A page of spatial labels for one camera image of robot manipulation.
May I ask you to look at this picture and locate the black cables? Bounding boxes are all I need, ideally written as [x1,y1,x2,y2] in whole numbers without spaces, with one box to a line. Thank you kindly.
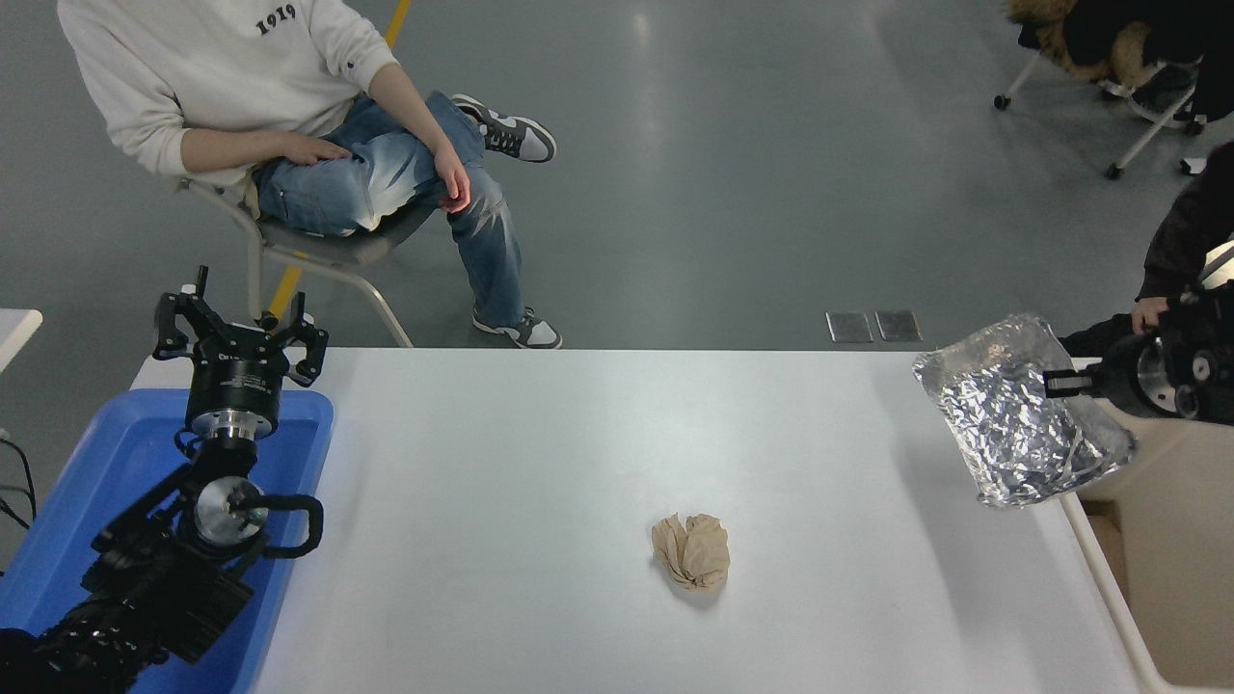
[0,429,40,531]

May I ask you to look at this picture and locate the small white side table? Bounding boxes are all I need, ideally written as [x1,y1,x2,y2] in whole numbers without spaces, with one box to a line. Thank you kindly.
[0,308,44,375]

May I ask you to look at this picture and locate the seated person's right hand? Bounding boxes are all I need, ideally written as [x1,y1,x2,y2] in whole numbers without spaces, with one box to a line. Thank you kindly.
[277,132,354,164]

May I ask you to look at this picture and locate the grey metal-legged chair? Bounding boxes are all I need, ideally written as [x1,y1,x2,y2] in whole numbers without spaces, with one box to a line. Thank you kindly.
[174,173,449,349]

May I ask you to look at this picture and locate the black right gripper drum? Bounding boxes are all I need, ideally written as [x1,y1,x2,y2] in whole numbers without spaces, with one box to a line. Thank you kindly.
[1097,333,1173,420]

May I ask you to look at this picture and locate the silver foil plate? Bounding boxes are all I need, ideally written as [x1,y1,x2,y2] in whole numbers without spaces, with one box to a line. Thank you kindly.
[913,313,1140,509]

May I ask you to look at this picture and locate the large pale bin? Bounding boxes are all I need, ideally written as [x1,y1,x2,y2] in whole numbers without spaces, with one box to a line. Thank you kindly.
[1059,357,1234,694]

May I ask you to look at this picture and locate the crumpled tan paper ball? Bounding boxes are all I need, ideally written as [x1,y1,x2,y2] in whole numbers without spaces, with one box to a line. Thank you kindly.
[652,513,732,591]

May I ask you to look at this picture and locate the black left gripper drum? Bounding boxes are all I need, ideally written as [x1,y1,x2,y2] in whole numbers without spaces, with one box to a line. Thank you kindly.
[185,327,290,420]

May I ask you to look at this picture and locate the white wheeled chair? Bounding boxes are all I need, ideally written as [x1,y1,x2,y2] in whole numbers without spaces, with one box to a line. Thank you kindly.
[995,53,1211,181]

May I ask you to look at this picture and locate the seated person's left hand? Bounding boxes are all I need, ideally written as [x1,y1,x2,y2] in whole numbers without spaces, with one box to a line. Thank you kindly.
[432,147,472,213]

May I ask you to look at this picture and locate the seated person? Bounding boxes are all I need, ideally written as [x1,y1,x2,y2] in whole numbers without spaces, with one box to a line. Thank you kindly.
[56,0,562,350]

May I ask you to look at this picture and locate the person in dark clothes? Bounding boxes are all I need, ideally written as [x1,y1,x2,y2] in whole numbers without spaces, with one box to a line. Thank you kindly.
[1059,143,1234,360]

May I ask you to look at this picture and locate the blue plastic tray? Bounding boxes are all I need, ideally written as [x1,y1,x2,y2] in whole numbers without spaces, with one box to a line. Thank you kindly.
[0,388,335,694]

